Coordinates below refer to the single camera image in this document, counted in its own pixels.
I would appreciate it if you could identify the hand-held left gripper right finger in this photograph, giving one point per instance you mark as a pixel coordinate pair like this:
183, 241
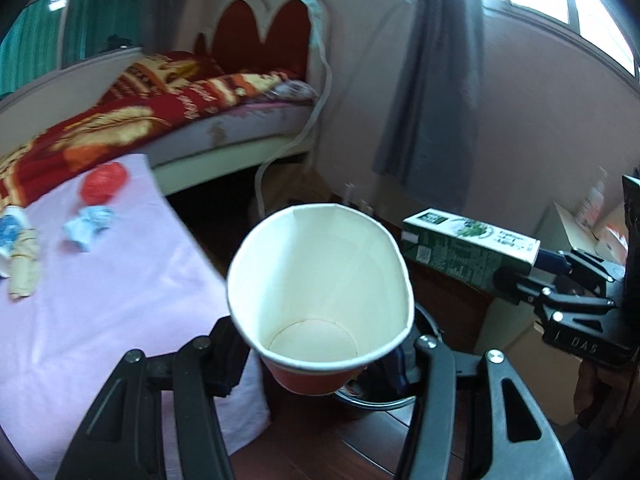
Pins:
430, 375

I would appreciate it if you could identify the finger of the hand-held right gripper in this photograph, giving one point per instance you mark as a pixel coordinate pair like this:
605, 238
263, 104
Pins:
550, 261
520, 287

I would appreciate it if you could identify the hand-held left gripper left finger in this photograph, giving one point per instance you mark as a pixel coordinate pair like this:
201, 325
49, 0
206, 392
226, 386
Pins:
225, 360

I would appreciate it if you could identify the black trash bin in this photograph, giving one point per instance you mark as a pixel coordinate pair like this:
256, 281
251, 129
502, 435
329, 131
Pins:
429, 324

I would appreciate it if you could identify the green milk carton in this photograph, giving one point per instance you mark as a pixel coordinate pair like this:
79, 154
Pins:
465, 250

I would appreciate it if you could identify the white paper cup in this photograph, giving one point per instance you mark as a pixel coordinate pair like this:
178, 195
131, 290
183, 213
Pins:
320, 270

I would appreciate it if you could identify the red plastic bag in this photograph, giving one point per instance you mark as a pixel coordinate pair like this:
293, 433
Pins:
102, 185

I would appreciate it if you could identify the white blue snack packet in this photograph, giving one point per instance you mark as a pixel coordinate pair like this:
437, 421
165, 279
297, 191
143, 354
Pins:
11, 232

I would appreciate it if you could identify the white orange packet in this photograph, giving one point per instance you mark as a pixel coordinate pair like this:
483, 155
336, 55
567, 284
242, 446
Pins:
610, 240

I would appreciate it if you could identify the large beige cardboard box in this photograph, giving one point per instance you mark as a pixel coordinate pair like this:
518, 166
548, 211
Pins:
520, 355

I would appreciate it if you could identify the white pump bottle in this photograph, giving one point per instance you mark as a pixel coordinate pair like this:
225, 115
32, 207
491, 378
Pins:
592, 205

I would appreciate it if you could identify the pink tablecloth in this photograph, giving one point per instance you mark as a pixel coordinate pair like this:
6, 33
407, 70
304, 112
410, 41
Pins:
125, 285

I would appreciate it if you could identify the blue white crumpled wrapper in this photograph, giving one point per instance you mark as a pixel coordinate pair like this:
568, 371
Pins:
87, 225

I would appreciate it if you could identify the white router with antennas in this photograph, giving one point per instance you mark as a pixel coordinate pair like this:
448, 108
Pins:
350, 195

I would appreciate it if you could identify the grey curtain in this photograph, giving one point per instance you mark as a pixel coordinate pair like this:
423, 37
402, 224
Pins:
430, 85
157, 0

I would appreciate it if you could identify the beige crumpled paper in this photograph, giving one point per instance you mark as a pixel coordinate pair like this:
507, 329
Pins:
25, 275

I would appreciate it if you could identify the white mattress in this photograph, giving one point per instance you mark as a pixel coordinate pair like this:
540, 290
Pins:
240, 127

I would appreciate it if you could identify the red gold printed blanket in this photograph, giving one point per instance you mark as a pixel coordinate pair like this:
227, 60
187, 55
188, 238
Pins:
135, 115

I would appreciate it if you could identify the cream bed with red headboard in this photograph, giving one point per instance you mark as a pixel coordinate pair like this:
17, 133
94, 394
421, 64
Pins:
280, 35

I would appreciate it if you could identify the green tinted window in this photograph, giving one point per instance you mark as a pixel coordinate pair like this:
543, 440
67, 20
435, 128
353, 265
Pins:
40, 25

